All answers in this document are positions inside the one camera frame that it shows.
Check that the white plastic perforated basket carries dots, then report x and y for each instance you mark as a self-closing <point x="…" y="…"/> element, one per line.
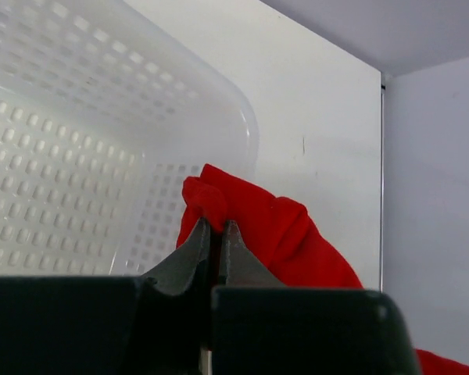
<point x="102" y="117"/>

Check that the red t shirt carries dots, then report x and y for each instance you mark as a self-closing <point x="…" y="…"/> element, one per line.
<point x="277" y="230"/>

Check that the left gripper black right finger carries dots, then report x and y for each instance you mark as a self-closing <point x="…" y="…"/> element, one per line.
<point x="238" y="266"/>

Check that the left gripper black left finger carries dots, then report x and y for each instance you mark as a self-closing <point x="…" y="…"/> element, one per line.
<point x="176" y="274"/>

